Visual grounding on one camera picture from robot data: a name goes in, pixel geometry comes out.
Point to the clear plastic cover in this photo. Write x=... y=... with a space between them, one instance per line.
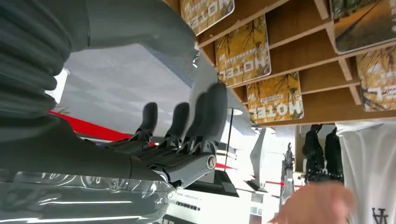
x=77 y=201

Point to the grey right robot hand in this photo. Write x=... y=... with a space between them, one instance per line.
x=92 y=154

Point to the person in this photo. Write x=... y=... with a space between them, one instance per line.
x=371 y=160

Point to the autumn forest path card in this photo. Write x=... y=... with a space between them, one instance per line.
x=362 y=28

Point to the wooden card rack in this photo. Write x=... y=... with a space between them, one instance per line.
x=325 y=105

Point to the white box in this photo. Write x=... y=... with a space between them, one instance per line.
x=58 y=86

